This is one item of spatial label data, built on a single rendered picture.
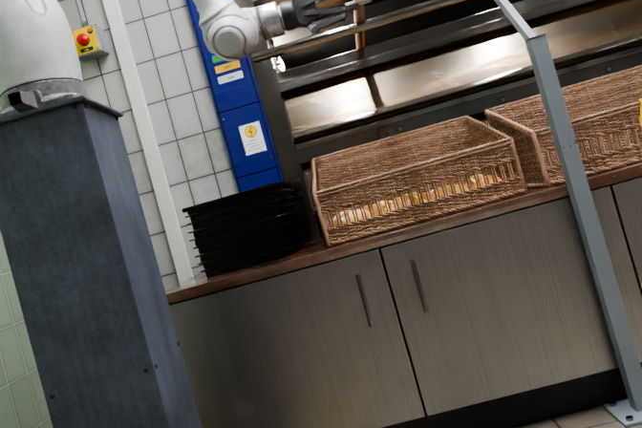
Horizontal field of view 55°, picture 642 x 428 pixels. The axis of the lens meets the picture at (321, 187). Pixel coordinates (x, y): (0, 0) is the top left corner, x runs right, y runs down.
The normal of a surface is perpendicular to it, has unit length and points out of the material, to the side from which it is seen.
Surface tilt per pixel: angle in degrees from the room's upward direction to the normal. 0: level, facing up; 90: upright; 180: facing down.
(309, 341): 90
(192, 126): 90
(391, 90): 70
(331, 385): 90
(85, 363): 90
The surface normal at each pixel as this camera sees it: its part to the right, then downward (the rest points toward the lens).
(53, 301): 0.00, -0.02
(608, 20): -0.16, -0.33
